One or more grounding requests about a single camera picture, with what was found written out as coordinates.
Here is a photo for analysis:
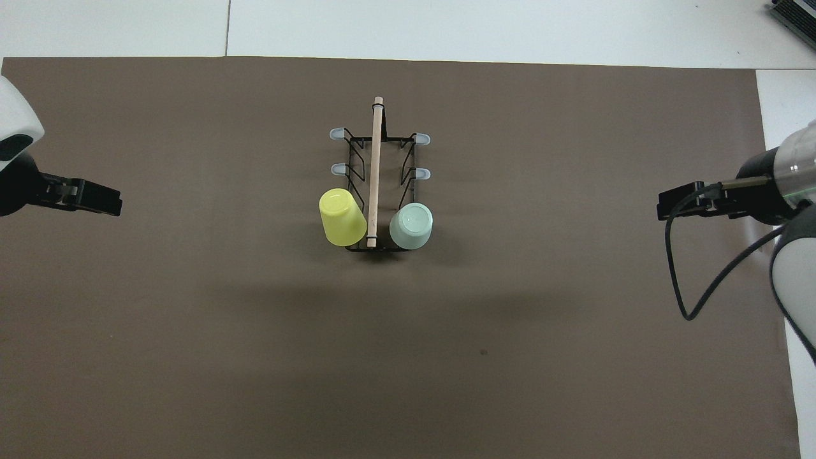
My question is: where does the yellow plastic cup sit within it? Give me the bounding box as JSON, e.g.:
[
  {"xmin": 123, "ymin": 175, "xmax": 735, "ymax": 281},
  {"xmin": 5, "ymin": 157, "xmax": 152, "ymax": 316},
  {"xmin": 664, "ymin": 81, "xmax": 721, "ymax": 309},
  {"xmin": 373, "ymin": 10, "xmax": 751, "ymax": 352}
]
[{"xmin": 319, "ymin": 188, "xmax": 368, "ymax": 247}]

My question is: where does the green plastic cup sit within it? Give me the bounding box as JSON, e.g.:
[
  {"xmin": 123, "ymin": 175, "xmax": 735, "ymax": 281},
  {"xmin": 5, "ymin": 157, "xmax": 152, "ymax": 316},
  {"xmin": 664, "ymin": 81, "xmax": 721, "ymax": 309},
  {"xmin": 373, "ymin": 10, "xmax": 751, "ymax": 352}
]
[{"xmin": 389, "ymin": 203, "xmax": 435, "ymax": 251}]

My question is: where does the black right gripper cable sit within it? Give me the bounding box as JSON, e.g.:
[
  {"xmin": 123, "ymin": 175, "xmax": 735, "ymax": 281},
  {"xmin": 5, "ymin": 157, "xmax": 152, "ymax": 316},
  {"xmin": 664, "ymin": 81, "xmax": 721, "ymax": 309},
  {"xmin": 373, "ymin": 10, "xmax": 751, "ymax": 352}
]
[{"xmin": 665, "ymin": 178, "xmax": 788, "ymax": 321}]

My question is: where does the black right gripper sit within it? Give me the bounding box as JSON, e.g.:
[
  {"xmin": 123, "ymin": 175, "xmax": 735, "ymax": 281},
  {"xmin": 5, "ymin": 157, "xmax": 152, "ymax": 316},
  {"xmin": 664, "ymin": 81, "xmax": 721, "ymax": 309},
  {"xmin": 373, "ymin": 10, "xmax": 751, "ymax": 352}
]
[{"xmin": 657, "ymin": 147, "xmax": 802, "ymax": 226}]

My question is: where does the grey ribbed device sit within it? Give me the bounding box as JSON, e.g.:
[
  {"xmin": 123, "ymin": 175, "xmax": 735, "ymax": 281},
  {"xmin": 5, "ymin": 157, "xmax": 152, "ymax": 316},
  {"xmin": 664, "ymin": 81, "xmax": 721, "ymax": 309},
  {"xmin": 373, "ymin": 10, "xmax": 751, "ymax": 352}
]
[{"xmin": 768, "ymin": 0, "xmax": 816, "ymax": 34}]

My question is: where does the brown table mat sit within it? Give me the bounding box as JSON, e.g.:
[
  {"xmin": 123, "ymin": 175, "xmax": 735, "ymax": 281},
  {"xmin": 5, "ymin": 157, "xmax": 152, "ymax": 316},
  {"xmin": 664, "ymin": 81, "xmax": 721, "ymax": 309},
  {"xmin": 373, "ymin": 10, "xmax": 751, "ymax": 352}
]
[{"xmin": 0, "ymin": 56, "xmax": 801, "ymax": 459}]

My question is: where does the black wire cup rack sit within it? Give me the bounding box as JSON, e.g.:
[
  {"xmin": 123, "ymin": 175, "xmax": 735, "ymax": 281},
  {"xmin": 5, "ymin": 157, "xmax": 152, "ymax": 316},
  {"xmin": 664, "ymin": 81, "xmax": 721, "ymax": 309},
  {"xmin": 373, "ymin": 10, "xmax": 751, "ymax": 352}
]
[{"xmin": 329, "ymin": 96, "xmax": 432, "ymax": 253}]

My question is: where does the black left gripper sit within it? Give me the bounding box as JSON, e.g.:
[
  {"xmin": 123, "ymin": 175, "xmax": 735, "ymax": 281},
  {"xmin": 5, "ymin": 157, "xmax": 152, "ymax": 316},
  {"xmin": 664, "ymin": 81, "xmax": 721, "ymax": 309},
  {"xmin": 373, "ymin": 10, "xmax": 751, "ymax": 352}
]
[{"xmin": 0, "ymin": 154, "xmax": 124, "ymax": 218}]

